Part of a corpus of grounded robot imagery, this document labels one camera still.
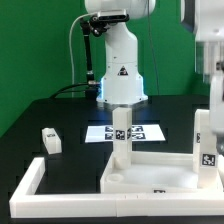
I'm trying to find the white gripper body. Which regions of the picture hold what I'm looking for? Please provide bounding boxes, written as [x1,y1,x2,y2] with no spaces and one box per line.
[210,75,224,135]

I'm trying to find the white desk top tray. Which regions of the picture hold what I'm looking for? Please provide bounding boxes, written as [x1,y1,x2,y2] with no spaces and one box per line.
[100,151,223,193]

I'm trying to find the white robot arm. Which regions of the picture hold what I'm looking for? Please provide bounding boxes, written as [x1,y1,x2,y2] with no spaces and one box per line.
[84,0,224,136]

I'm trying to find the fiducial marker sheet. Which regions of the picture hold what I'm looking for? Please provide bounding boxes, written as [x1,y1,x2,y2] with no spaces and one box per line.
[85,124,165,143]

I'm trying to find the white L-shaped fence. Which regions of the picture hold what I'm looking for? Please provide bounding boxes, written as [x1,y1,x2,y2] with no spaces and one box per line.
[9,157,224,218]

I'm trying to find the black grey camera on stand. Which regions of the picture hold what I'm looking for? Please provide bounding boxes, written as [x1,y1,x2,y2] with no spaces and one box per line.
[91,9,129,23]

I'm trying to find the white camera cable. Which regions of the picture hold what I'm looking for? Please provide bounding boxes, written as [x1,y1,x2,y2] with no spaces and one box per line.
[68,12,98,98]

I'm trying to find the black cables at base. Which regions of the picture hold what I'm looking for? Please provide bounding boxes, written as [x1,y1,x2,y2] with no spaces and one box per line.
[49,82,101,100]

